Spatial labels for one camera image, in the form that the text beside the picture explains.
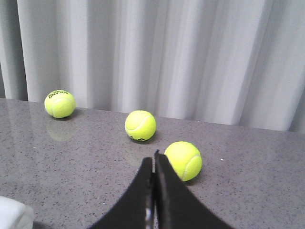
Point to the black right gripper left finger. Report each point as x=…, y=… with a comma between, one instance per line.
x=134, y=210

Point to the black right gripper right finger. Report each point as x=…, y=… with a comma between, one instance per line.
x=177, y=206

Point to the clear Wilson tennis can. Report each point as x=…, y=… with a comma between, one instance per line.
x=15, y=215

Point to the far right tennis ball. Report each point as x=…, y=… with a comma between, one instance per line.
x=185, y=159

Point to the Wilson yellow tennis ball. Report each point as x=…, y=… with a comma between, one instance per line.
x=140, y=125

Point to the centre yellow tennis ball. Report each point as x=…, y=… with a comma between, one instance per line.
x=60, y=104

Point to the grey pleated curtain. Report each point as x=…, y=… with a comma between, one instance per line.
x=234, y=62

